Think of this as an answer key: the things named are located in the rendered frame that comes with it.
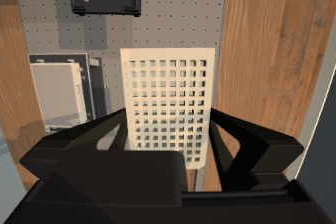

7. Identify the grey perforated base plate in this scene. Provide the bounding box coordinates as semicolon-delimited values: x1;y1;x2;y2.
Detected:
17;0;226;115

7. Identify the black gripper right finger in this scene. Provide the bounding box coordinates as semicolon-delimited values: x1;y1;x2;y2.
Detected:
208;108;304;191

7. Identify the cream well plate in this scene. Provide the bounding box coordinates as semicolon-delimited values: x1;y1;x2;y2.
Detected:
30;63;87;128
120;48;215;169

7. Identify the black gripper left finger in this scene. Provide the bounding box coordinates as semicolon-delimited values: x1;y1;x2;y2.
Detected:
32;107;128;150

